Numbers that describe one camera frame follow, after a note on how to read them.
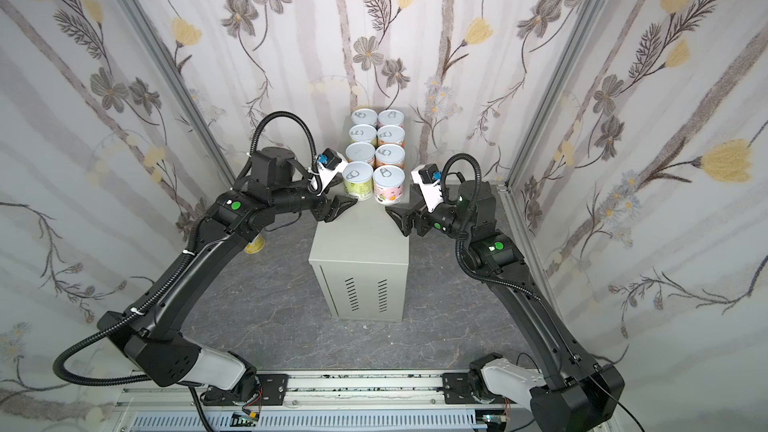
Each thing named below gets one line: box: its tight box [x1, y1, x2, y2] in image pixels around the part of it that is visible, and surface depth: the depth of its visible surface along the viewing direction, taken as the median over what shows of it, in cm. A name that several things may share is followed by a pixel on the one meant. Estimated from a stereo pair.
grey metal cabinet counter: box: [308, 116, 411, 322], surface depth 66 cm
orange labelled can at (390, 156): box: [375, 143, 406, 169], surface depth 74 cm
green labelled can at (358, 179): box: [342, 161, 374, 201], surface depth 69 cm
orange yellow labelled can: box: [345, 142, 375, 165], surface depth 75 cm
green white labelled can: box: [348, 124, 377, 142], surface depth 80 cm
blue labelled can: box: [351, 108, 378, 125], surface depth 84 cm
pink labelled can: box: [378, 109, 405, 126], surface depth 84 cm
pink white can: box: [372, 164, 406, 206], surface depth 69 cm
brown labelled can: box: [377, 125, 406, 144], surface depth 78 cm
